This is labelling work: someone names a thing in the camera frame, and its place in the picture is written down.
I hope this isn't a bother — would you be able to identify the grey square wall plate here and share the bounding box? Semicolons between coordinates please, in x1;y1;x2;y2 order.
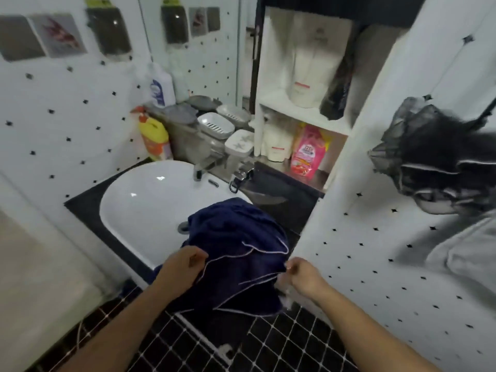
0;14;46;61

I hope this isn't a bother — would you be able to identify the square wall plate red print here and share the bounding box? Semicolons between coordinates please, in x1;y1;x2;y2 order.
30;12;87;59

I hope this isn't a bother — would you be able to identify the wall mirror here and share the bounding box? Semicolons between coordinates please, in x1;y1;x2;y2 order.
137;0;265;114

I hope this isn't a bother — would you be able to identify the black lace garment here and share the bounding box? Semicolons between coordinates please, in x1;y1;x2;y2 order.
367;95;496;216

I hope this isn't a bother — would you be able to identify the person's left hand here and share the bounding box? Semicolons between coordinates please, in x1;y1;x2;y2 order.
153;246;210;288

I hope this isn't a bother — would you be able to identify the person's left forearm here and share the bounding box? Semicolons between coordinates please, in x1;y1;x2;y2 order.
58;269;187;372

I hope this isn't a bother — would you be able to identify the white pipe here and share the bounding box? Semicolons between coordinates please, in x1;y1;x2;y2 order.
170;313;234;365

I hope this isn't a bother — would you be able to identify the navy blue towel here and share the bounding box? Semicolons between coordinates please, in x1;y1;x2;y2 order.
153;197;290;317

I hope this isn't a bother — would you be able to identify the white ceramic sink basin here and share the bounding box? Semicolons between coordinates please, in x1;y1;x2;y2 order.
99;160;254;285

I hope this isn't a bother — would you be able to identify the yellow bottle with orange cap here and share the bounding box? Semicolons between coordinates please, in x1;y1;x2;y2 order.
132;106;173;162

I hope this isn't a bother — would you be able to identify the white lidded box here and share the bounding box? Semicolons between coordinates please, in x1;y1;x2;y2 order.
224;129;256;158

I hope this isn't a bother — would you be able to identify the large white refill pouch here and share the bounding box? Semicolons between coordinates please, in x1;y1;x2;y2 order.
286;14;350;109

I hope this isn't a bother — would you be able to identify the white hanging towel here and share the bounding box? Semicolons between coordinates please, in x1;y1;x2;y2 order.
409;211;496;287

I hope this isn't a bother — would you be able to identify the person's right hand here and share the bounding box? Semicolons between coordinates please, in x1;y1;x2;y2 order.
285;257;331;301

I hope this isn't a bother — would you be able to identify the chrome tap with black handle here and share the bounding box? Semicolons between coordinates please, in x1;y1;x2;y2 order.
229;166;255;193

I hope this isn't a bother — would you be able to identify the dark wall holder green top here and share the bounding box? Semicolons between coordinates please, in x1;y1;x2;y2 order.
84;0;133;57

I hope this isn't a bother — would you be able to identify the person's right forearm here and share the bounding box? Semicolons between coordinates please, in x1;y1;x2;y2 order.
306;282;444;372

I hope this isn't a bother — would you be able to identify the black pouch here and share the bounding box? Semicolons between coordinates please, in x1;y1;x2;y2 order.
319;50;356;121

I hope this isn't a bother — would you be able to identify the small white refill pouch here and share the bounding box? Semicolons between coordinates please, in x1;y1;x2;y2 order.
261;108;298;164

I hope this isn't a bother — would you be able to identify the pink refill pouch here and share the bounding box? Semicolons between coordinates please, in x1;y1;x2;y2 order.
290;124;335;183

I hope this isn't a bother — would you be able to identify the white open shelf cabinet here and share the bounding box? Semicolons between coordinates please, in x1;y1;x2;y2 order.
253;4;392;192

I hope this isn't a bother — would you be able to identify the white bottle with blue label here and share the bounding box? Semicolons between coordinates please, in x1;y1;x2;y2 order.
147;63;177;109

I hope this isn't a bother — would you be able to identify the chrome sink faucet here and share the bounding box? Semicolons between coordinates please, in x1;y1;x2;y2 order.
193;156;218;183

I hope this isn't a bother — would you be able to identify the white slotted soap dish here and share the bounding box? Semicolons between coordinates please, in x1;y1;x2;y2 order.
197;112;236;140

